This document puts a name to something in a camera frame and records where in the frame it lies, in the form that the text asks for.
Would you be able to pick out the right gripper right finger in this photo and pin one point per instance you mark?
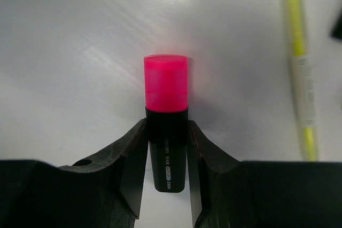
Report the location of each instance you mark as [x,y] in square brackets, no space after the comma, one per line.
[225,192]

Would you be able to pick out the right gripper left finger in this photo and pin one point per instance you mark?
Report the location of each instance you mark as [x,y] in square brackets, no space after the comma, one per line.
[101,190]

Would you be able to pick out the pink cap highlighter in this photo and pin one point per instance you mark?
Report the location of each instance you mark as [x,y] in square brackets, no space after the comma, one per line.
[166,104]

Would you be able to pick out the yellow pen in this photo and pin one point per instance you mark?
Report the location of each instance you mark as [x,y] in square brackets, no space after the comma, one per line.
[301,78]

